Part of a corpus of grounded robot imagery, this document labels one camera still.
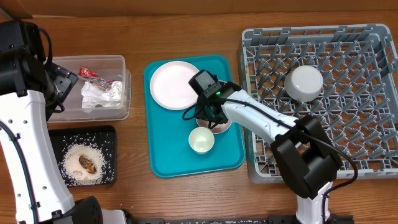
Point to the grey bowl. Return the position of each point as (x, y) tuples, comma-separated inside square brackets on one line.
[(304, 83)]

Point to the gold foil wrapper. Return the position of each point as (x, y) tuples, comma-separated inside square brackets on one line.
[(87, 164)]

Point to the white rice pile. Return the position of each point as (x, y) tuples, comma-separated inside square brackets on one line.
[(73, 161)]

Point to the grey dish rack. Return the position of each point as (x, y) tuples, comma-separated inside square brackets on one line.
[(357, 105)]

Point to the teal plastic tray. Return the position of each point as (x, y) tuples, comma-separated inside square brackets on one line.
[(169, 150)]

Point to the pale green cup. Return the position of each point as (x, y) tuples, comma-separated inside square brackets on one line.
[(201, 140)]

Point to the clear plastic bin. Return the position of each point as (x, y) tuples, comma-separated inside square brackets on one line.
[(110, 67)]

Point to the white napkin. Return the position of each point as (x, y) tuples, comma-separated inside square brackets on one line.
[(94, 97)]

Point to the red foil wrapper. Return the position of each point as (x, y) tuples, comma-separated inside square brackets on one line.
[(92, 78)]

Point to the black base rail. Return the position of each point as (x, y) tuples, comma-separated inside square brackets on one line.
[(284, 219)]

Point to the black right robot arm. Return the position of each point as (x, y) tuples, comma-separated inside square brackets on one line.
[(305, 158)]

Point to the large pink plate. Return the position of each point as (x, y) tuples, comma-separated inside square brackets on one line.
[(169, 85)]

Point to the pink bowl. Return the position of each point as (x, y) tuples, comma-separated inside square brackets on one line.
[(219, 128)]

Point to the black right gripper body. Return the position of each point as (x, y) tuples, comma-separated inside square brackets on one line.
[(201, 112)]

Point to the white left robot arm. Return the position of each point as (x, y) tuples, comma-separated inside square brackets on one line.
[(41, 194)]

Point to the black tray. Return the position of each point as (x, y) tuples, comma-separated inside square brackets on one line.
[(105, 140)]

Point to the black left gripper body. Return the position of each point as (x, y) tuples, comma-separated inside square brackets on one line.
[(61, 81)]

